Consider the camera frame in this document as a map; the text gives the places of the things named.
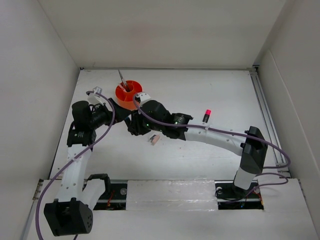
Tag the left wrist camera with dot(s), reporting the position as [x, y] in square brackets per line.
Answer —
[93, 96]

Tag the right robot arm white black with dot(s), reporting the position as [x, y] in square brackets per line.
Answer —
[250, 146]

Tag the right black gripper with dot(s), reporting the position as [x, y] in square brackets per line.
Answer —
[135, 126]

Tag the metal rail at table front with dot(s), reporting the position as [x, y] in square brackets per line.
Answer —
[176, 195]

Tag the black handled scissors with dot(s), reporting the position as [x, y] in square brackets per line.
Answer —
[124, 82]

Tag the orange round divided container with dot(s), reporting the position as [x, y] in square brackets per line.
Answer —
[124, 98]

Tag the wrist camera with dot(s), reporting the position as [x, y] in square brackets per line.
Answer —
[93, 96]
[142, 97]

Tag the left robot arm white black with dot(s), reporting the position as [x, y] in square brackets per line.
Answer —
[71, 212]

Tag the pink cap black highlighter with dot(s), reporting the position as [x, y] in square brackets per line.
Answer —
[206, 116]

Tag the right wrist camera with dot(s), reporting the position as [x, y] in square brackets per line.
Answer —
[142, 97]

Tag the aluminium rail right side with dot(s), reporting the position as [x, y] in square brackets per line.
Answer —
[272, 136]

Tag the pink white mini stapler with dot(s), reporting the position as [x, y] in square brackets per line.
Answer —
[154, 139]

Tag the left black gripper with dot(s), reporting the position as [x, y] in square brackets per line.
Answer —
[120, 113]

